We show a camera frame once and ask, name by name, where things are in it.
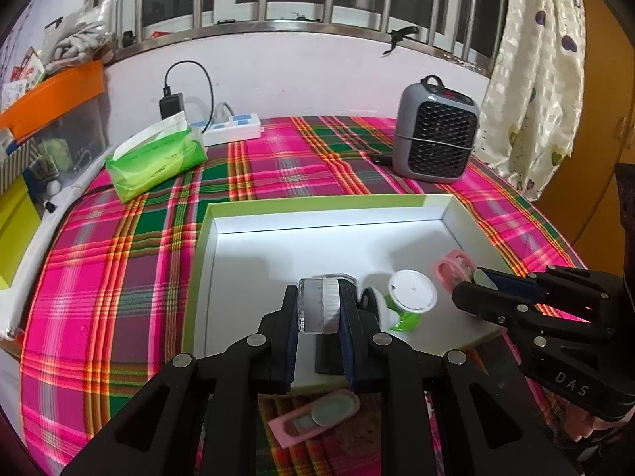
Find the yellow-green box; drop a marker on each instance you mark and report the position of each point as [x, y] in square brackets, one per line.
[15, 228]

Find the wooden wardrobe door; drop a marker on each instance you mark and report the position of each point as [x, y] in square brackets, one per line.
[595, 134]

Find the white disc green base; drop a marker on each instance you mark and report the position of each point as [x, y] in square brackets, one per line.
[411, 290]

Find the metal window grille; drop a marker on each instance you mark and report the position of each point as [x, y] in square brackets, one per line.
[278, 27]

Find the grey small heater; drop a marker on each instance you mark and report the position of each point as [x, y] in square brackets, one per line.
[436, 134]

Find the green tissue pack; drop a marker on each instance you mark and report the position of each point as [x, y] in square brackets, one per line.
[154, 163]

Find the pink device with grey cap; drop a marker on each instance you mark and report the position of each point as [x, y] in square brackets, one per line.
[287, 429]

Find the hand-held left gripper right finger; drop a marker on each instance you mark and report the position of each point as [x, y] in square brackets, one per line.
[347, 347]

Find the brown walnut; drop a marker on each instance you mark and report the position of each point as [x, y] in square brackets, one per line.
[362, 431]

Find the person's right hand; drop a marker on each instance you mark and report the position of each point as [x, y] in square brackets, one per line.
[585, 424]

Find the pink clip green pad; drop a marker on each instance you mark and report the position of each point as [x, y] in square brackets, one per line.
[446, 267]

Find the green and white cardboard box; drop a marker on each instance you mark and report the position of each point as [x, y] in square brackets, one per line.
[278, 258]

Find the plaid tablecloth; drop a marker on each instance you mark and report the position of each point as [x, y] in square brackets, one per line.
[124, 282]

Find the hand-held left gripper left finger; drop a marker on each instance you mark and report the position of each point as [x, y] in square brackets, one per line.
[291, 337]

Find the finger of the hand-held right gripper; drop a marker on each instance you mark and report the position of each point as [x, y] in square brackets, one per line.
[511, 285]
[491, 305]

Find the colourful paper packets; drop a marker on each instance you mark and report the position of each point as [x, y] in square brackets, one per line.
[22, 77]

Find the cream patterned curtain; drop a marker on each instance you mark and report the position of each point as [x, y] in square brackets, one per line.
[536, 84]

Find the grey white cloth bundle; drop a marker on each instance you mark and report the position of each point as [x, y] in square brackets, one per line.
[79, 34]

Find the striped box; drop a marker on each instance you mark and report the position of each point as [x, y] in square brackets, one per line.
[15, 168]

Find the white power strip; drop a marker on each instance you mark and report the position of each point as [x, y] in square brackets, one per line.
[233, 131]

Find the clear storage bin orange lid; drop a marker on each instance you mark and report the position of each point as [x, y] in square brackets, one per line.
[54, 99]

